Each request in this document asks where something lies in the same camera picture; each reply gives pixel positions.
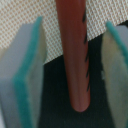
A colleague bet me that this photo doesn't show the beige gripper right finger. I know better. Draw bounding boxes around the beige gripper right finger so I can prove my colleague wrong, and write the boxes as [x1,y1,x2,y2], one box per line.
[101,21,128,128]

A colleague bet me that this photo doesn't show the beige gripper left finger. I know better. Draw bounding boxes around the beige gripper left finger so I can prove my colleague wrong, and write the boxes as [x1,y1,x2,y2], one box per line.
[0,22,47,128]

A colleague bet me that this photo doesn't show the brown sausage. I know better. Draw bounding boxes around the brown sausage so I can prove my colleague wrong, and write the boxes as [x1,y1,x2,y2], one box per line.
[55,0,90,112]

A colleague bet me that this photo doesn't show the woven beige placemat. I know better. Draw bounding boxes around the woven beige placemat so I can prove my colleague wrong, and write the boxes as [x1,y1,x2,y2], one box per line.
[0,0,128,63]

